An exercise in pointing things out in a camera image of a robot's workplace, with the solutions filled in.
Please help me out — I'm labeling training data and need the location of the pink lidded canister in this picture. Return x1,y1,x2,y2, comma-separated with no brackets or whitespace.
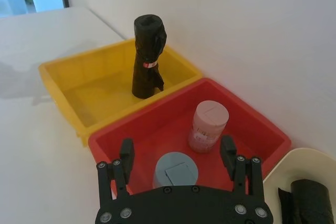
187,100,229,154

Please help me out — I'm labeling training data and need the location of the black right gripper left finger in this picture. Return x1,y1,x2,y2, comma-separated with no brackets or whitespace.
96,138,135,208

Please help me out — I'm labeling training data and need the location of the yellow plastic bin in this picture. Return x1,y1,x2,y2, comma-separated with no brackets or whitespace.
38,38,203,148

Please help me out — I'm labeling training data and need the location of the blue-grey lidded canister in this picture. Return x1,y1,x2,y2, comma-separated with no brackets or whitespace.
152,151,200,189

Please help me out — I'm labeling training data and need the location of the red plastic bin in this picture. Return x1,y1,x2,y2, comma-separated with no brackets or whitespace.
88,77,292,201

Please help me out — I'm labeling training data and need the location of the black bag roll with band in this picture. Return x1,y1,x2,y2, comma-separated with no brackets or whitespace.
131,14,168,100

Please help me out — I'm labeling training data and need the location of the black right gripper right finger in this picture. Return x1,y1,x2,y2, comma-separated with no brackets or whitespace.
219,134,264,199

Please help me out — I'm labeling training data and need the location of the white plastic bin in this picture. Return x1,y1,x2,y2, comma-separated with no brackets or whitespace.
262,147,336,224

